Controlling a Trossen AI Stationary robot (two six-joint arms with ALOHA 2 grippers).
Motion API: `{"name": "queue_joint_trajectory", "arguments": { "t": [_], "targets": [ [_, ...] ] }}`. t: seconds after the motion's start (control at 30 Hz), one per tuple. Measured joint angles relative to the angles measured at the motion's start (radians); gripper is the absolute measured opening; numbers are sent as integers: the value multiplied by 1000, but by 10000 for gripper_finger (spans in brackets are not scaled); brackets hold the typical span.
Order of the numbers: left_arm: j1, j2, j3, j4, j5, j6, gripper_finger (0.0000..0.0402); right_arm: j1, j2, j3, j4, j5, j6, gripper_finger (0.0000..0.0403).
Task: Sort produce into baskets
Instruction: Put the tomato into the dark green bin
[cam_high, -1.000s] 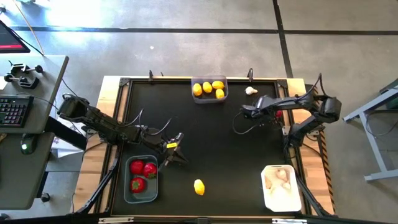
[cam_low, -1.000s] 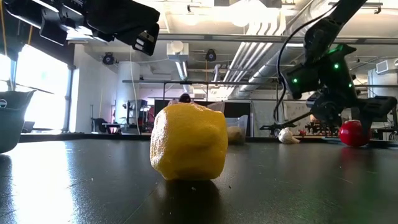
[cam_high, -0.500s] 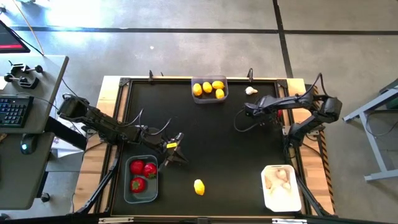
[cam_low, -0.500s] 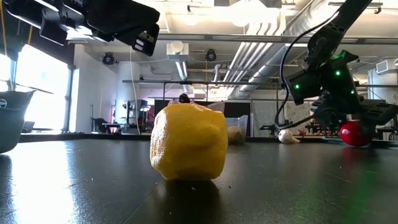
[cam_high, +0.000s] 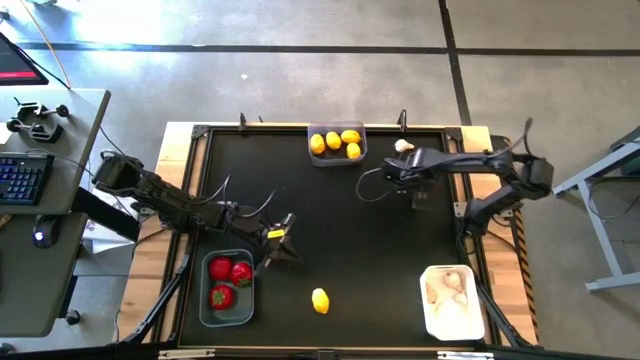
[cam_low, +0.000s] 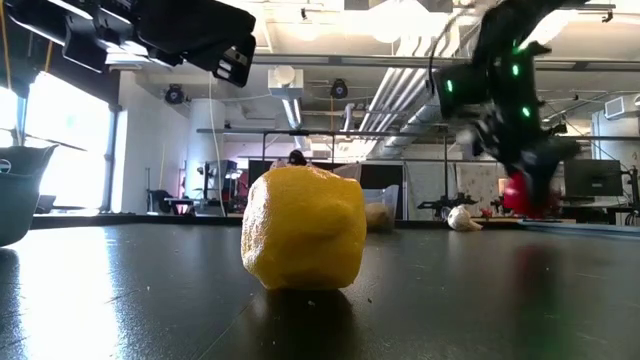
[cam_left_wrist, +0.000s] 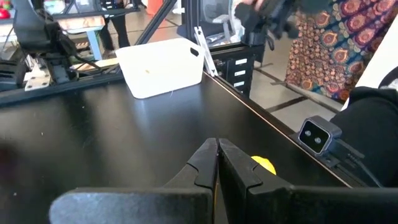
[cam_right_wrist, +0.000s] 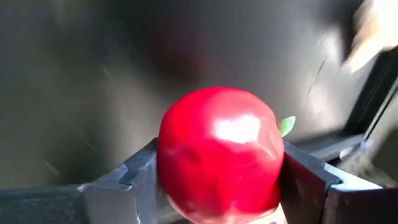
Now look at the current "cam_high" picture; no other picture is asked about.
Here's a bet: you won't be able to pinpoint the black screw clamp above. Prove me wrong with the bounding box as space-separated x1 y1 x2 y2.
5 118 65 144
13 97 71 121

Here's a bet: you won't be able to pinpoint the tan cord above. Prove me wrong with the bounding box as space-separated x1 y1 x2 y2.
18 0 72 90

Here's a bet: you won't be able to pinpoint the grey metal stand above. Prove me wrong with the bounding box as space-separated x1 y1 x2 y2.
550 139 640 294

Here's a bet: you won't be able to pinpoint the black table mat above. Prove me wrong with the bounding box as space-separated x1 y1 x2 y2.
178 128 484 348

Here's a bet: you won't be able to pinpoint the white paper sheets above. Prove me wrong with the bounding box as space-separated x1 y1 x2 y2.
82 199 151 256

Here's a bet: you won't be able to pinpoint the large white toy garlic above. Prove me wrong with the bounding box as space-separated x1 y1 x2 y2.
435 304 469 335

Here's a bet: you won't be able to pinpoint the black computer monitor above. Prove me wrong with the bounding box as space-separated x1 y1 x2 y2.
0 32 50 87

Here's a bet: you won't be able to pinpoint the black backlit keyboard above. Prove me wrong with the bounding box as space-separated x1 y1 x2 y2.
0 152 55 207

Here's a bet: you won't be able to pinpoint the yellow black hazard tape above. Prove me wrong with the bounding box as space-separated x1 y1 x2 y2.
502 135 542 346

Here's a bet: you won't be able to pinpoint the clear grey plastic bin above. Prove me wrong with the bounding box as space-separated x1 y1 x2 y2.
307 121 368 168

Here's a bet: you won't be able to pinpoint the silver metal bracket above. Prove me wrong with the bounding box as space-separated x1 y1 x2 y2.
437 350 495 360
158 348 216 360

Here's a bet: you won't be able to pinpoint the white plastic bin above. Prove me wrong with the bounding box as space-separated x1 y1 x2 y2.
419 264 486 342

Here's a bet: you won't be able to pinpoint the black desk leg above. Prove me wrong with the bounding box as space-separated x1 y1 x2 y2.
72 192 142 243

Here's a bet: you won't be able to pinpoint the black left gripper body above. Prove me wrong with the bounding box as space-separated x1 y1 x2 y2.
244 219 291 252

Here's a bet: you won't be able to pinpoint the translucent green plastic bin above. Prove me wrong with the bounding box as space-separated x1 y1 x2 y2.
198 248 256 328

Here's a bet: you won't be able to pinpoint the black computer mouse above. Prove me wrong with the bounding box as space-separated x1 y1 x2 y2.
32 214 62 250

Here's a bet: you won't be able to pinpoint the red toy strawberry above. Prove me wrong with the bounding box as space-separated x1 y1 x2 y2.
209 284 235 311
208 256 234 281
230 261 254 289

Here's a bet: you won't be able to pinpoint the black support strut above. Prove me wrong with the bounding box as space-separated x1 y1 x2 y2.
474 282 534 349
122 252 194 345

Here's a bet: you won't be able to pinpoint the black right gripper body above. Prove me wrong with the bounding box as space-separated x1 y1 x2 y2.
383 149 434 194

